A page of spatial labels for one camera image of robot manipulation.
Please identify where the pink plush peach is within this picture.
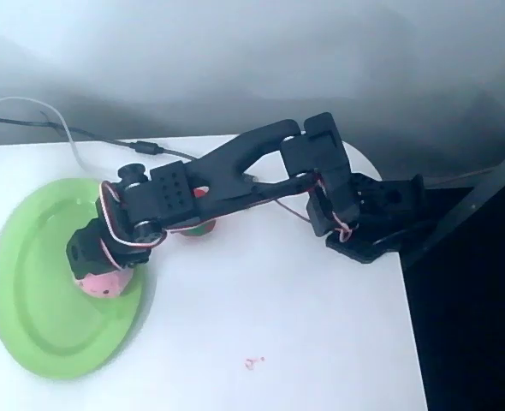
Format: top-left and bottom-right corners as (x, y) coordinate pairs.
(73, 270), (130, 300)

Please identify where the black side furniture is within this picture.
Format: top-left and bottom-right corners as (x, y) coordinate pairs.
(400, 140), (505, 411)

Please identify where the black cable with ferrite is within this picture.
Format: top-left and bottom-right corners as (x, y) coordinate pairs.
(0, 115), (196, 163)

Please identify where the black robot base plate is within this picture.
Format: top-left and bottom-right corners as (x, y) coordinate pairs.
(324, 222), (434, 265)

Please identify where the green oval plate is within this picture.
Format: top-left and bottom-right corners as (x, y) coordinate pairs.
(0, 177), (157, 380)

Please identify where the thin beige cable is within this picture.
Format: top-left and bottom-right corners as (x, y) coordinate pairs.
(423, 168), (493, 188)

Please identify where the red white servo wire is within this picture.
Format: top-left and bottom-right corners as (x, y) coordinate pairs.
(97, 180), (169, 271)
(273, 169), (353, 241)

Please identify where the red plush strawberry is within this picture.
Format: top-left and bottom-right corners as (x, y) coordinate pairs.
(177, 184), (218, 239)

